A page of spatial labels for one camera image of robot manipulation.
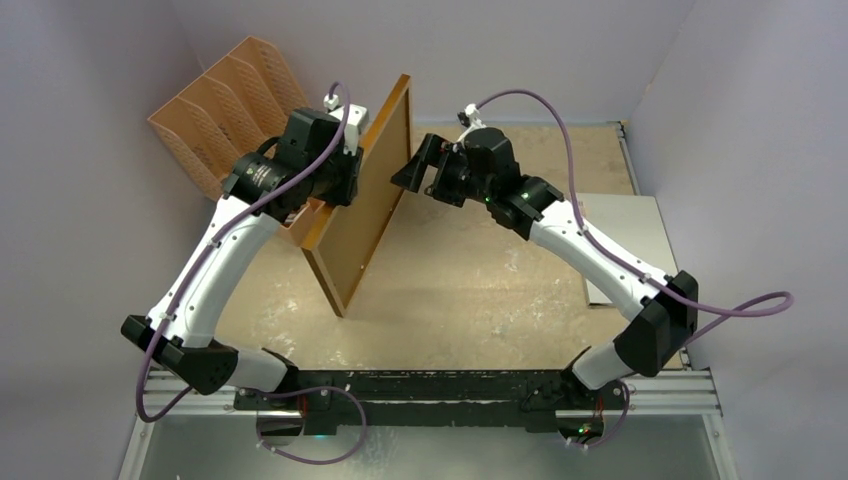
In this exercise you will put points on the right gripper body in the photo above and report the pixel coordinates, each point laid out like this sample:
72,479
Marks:
437,170

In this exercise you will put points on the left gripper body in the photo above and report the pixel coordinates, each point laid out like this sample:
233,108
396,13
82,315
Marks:
334,182

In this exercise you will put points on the brown wooden picture frame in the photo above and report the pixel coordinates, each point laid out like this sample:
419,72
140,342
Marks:
399,94

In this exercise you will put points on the brown backing board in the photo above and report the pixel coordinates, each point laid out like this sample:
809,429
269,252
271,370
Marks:
353,233

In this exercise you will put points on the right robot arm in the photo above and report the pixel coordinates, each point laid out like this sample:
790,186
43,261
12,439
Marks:
656,305

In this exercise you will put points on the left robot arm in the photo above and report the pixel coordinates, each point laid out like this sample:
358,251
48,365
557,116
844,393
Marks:
180,328

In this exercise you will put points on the orange plastic file organizer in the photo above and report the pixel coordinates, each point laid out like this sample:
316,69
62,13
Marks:
242,100

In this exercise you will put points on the white panel sheet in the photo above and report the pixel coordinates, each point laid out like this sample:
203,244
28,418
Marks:
634,222

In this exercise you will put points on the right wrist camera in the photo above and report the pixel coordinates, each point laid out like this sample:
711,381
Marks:
469,118

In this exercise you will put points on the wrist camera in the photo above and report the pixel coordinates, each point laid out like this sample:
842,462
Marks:
356,117
469,118

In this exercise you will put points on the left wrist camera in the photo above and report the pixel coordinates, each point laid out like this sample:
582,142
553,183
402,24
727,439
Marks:
356,117

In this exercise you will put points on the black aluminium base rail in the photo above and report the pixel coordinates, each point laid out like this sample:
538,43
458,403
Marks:
537,401

